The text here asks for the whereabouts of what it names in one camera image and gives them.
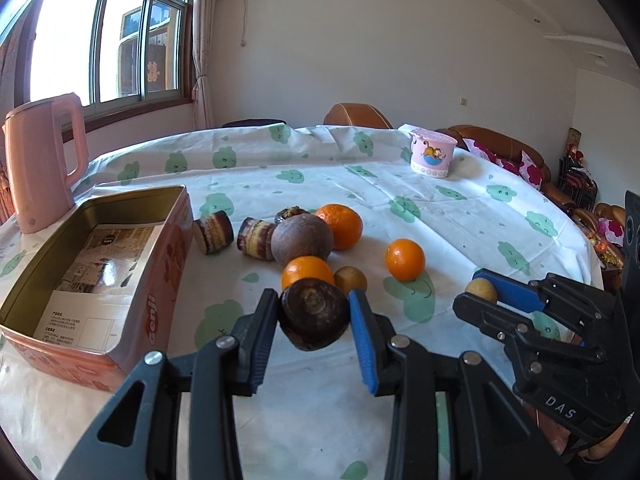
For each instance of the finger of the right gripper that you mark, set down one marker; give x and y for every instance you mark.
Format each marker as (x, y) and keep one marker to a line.
(510, 328)
(560, 308)

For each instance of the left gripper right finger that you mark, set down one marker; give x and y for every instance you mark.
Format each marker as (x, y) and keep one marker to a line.
(439, 399)

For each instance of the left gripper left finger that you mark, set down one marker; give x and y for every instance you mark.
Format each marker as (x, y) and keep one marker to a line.
(135, 436)

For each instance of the small brown longan front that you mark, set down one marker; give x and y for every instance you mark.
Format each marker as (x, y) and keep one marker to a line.
(482, 288)

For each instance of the small brown longan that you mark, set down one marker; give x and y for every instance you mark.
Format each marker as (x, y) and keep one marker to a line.
(349, 278)
(482, 288)

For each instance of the orange tangerine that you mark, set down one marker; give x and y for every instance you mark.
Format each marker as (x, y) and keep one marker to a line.
(345, 224)
(404, 259)
(306, 267)

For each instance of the dark wrinkled mangosteen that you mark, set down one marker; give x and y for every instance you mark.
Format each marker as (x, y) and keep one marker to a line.
(313, 314)

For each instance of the large purple passion fruit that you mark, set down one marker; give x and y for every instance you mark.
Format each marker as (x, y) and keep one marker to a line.
(301, 235)

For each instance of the striped cake piece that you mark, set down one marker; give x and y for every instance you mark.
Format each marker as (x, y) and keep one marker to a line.
(254, 238)
(213, 232)

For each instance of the small dark wrinkled fruit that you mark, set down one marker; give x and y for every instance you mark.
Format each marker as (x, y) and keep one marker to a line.
(288, 212)

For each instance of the person's right hand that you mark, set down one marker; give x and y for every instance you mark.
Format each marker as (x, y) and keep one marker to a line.
(603, 448)

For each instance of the white green patterned tablecloth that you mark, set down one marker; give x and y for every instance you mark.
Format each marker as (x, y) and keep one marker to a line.
(313, 418)

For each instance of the red decorated shelf rack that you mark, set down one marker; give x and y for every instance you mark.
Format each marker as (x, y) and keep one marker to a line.
(574, 180)

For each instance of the paper leaflet in box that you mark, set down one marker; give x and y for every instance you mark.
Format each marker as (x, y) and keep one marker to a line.
(88, 307)

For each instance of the pink tin box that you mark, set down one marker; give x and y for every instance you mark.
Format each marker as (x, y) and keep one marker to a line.
(149, 318)

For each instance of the pink floral cushion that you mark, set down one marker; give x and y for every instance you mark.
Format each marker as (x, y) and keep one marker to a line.
(481, 151)
(530, 171)

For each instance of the small brown longan centre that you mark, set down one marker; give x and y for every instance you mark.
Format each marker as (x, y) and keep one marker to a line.
(349, 278)

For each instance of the orange tangerine back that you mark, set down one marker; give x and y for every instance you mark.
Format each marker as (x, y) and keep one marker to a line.
(345, 224)

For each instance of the pink cartoon cup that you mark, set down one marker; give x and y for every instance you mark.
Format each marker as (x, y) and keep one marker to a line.
(431, 152)

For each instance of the brown leather sofa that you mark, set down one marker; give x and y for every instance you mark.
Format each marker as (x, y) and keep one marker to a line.
(605, 219)

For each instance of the brown leather armchair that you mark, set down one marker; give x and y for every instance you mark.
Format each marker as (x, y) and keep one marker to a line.
(356, 115)

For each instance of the pink electric kettle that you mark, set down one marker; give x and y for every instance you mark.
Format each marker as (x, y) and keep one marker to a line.
(40, 183)

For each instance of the dark round stool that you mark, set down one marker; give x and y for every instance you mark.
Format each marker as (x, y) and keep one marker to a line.
(252, 122)

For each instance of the sliding glass window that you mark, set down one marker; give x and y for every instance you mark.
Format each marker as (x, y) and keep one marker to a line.
(121, 58)

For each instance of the pink curtain right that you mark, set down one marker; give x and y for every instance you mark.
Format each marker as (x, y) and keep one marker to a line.
(202, 38)

